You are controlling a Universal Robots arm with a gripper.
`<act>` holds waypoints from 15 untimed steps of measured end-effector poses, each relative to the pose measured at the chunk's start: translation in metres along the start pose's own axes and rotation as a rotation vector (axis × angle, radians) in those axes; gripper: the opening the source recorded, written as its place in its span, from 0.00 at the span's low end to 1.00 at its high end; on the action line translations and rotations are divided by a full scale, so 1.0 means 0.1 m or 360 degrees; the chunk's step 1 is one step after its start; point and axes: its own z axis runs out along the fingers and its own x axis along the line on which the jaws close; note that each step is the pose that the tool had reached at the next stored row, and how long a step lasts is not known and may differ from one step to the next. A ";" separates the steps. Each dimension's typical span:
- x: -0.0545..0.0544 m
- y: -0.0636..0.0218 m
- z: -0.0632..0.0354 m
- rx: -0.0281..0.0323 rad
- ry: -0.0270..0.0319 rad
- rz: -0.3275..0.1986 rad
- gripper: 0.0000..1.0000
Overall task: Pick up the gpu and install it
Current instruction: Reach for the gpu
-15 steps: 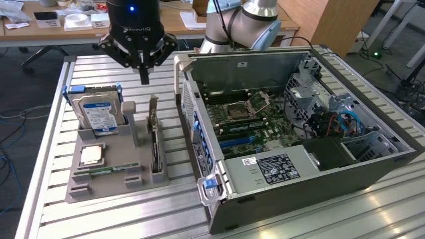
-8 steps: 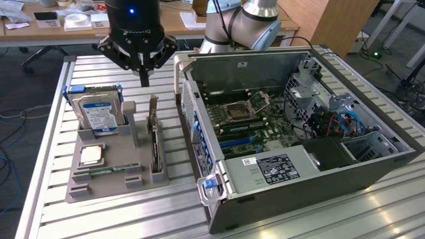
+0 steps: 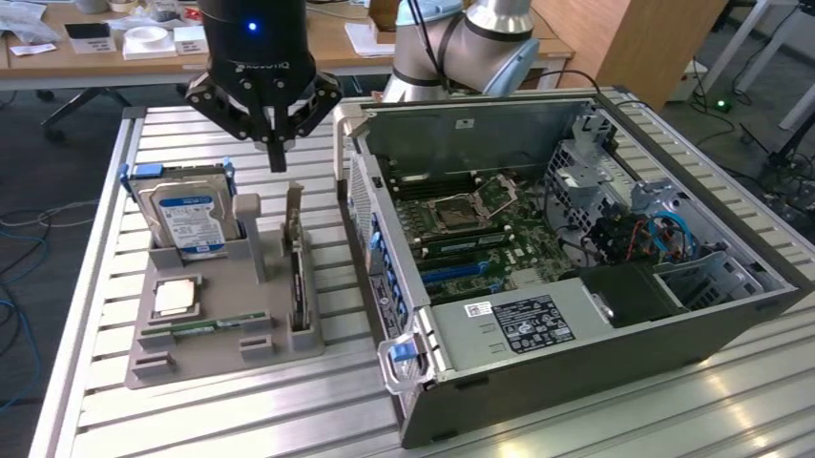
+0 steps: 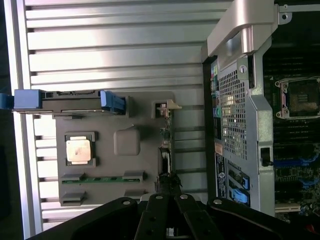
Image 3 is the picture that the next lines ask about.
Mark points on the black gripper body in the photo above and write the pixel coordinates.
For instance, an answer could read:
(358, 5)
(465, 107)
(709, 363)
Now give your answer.
(260, 57)

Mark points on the black graphics card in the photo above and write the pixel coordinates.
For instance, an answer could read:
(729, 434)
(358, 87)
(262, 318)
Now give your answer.
(297, 281)

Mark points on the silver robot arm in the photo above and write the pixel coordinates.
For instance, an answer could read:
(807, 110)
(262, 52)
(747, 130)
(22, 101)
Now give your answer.
(445, 52)

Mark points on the small white box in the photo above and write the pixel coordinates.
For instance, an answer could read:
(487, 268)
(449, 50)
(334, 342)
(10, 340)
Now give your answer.
(189, 40)

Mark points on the red small item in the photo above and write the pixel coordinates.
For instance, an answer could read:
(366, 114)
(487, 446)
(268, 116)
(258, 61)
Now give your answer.
(193, 15)

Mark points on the white paper stack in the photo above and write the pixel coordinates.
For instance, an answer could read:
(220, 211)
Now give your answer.
(369, 40)

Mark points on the flat white box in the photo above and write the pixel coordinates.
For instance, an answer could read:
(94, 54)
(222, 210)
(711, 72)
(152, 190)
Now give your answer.
(149, 53)

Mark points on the dark bag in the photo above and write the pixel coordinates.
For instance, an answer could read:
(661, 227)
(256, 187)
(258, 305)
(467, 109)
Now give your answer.
(161, 10)

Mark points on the white tape roll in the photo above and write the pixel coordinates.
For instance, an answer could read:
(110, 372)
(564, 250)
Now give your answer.
(146, 34)

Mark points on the brown cardboard box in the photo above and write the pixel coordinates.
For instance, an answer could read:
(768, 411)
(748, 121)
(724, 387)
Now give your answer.
(384, 14)

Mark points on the hard disk with blue carrier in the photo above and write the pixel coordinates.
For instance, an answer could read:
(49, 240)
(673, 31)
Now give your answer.
(190, 214)

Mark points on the black chair base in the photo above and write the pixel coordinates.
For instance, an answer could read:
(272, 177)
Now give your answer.
(69, 110)

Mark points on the wooden desk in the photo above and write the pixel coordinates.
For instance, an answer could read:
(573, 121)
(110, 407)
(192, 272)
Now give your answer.
(76, 69)

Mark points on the white box with black lid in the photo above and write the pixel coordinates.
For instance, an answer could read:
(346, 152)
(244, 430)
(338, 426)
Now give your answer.
(89, 38)

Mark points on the grey cup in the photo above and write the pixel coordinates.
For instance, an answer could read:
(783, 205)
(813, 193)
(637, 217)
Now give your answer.
(92, 6)

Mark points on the CPU socket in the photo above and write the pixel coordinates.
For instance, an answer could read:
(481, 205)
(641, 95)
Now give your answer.
(455, 212)

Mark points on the metal socket cover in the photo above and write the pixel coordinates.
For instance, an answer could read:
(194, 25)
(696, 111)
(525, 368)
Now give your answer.
(495, 190)

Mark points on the red white card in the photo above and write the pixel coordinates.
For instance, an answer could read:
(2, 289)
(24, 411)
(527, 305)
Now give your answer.
(32, 49)

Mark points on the clear plastic bag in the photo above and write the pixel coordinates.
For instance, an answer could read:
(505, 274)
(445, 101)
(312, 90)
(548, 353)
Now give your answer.
(25, 21)

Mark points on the green RAM stick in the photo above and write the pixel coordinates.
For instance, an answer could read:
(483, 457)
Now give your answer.
(204, 325)
(464, 243)

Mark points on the long black expansion slot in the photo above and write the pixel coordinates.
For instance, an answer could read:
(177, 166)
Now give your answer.
(448, 261)

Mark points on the silver CPU chip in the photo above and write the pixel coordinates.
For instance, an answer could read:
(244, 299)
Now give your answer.
(174, 297)

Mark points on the blue expansion slot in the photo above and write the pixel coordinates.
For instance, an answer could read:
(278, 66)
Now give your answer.
(453, 275)

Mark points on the green motherboard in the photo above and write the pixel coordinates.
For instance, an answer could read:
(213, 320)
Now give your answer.
(509, 248)

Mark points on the perforated metal drive cage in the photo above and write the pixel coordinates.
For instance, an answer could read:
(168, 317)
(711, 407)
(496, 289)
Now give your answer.
(585, 186)

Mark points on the silver chipset heat sink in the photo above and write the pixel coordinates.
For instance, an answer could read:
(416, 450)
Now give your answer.
(527, 279)

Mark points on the wooden cabinet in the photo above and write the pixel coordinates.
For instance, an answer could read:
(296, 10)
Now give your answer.
(624, 43)

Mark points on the grey parts rack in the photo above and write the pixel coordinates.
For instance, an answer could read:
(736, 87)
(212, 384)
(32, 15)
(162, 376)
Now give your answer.
(216, 358)

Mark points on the grey power supply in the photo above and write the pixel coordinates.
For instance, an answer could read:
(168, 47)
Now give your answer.
(484, 334)

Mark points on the white floor device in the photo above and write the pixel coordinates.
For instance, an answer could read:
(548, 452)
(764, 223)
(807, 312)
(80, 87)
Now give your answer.
(691, 81)

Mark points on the device with green light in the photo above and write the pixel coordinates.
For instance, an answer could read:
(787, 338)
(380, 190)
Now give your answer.
(721, 104)

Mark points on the grey PC case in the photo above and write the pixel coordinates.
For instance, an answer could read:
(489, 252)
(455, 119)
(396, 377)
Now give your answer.
(572, 381)

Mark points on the metal disk bay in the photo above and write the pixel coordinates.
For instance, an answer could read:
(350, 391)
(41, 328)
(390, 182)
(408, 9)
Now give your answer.
(707, 281)

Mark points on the black stand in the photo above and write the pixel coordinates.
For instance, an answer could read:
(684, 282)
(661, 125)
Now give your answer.
(792, 143)

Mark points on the white table frame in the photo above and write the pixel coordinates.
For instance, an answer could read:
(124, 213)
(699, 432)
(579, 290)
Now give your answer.
(764, 33)

